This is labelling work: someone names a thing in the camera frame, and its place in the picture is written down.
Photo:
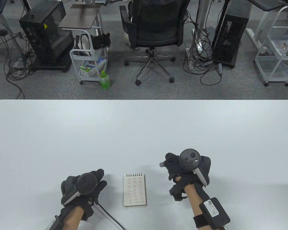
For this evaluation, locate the person's right hand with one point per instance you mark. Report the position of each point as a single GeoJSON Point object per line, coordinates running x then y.
{"type": "Point", "coordinates": [174, 167]}

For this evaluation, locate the person's left hand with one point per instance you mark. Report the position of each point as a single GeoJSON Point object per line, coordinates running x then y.
{"type": "Point", "coordinates": [100, 189]}

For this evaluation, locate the beige spiral notebook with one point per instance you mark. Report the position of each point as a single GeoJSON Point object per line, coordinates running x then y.
{"type": "Point", "coordinates": [134, 191]}

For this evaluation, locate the person's left forearm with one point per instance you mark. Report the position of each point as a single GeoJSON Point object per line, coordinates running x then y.
{"type": "Point", "coordinates": [72, 219]}

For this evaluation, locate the person's right forearm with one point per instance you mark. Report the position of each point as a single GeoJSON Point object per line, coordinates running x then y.
{"type": "Point", "coordinates": [194, 201]}

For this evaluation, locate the black left hand controller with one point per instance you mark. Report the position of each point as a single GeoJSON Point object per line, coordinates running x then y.
{"type": "Point", "coordinates": [86, 183]}

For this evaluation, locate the black hand controller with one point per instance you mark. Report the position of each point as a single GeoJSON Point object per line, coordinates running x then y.
{"type": "Point", "coordinates": [86, 183]}
{"type": "Point", "coordinates": [189, 159]}

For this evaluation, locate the black right hand controller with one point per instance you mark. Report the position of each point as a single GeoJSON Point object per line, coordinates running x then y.
{"type": "Point", "coordinates": [189, 159]}

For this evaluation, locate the black box on right wrist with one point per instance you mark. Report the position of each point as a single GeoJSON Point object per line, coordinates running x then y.
{"type": "Point", "coordinates": [213, 210]}

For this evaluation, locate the black box on wrist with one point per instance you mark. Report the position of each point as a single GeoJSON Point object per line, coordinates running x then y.
{"type": "Point", "coordinates": [52, 224]}
{"type": "Point", "coordinates": [213, 210]}

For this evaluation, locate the black box on left wrist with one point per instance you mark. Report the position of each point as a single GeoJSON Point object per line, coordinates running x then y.
{"type": "Point", "coordinates": [52, 224]}

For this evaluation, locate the green plastic bottle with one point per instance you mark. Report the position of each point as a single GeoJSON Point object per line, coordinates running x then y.
{"type": "Point", "coordinates": [104, 81]}

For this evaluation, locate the white power strip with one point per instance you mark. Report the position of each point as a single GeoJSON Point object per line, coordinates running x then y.
{"type": "Point", "coordinates": [189, 60]}

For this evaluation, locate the black power adapter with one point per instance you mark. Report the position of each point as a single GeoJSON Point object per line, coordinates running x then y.
{"type": "Point", "coordinates": [220, 68]}

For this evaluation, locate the green white box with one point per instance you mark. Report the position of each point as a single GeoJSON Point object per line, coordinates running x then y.
{"type": "Point", "coordinates": [87, 69]}

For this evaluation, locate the blue white box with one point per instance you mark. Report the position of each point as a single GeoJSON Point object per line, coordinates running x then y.
{"type": "Point", "coordinates": [101, 61]}

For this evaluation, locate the small white rolling cart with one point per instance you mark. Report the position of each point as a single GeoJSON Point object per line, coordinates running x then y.
{"type": "Point", "coordinates": [72, 60]}

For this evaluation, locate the large white rolling cart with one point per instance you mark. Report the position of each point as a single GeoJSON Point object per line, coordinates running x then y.
{"type": "Point", "coordinates": [276, 70]}

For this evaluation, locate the black grey computer tower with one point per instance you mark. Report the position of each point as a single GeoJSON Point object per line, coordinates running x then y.
{"type": "Point", "coordinates": [230, 36]}

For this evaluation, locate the black mesh office chair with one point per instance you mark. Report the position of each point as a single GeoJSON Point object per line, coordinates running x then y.
{"type": "Point", "coordinates": [156, 24]}

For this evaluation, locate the white black backpack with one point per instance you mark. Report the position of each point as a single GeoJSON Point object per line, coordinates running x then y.
{"type": "Point", "coordinates": [82, 44]}

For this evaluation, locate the black bag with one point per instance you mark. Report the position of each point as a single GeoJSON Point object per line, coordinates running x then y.
{"type": "Point", "coordinates": [100, 40]}

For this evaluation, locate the white desk foot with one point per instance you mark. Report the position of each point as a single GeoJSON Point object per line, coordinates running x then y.
{"type": "Point", "coordinates": [254, 38]}

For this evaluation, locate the white desk leg column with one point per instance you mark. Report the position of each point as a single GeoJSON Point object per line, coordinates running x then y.
{"type": "Point", "coordinates": [201, 14]}

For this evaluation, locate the black glass computer tower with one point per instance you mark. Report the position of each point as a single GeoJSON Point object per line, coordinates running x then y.
{"type": "Point", "coordinates": [45, 36]}

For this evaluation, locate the brown side table top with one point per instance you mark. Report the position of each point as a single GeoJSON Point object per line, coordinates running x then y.
{"type": "Point", "coordinates": [80, 16]}

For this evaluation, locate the grey desk leg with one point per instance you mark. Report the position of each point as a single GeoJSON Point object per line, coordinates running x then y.
{"type": "Point", "coordinates": [10, 36]}

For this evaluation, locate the dark curved desk top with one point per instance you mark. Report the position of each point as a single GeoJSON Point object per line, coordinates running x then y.
{"type": "Point", "coordinates": [266, 6]}

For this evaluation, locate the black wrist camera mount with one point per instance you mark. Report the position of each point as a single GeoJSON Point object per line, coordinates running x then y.
{"type": "Point", "coordinates": [176, 194]}

